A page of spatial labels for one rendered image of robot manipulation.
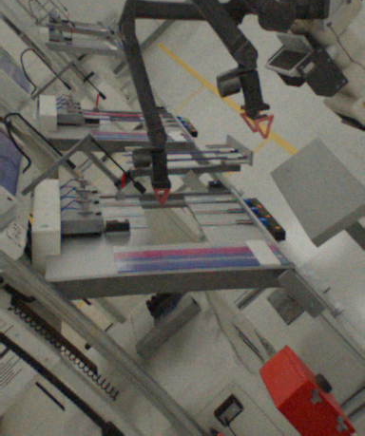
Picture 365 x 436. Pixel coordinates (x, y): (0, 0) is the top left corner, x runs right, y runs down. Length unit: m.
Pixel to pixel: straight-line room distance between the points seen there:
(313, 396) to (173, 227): 1.92
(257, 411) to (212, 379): 0.17
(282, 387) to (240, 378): 0.48
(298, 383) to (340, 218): 0.78
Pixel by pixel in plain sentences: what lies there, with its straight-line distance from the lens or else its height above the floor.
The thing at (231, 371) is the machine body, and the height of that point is 0.61.
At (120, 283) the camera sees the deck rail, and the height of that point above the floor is 1.05.
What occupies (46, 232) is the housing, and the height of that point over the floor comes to 1.25.
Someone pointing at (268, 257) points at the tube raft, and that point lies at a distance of 2.02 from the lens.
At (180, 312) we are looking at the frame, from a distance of 2.35.
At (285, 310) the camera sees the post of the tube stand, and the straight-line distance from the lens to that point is 3.13.
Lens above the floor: 1.79
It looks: 21 degrees down
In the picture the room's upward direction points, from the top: 43 degrees counter-clockwise
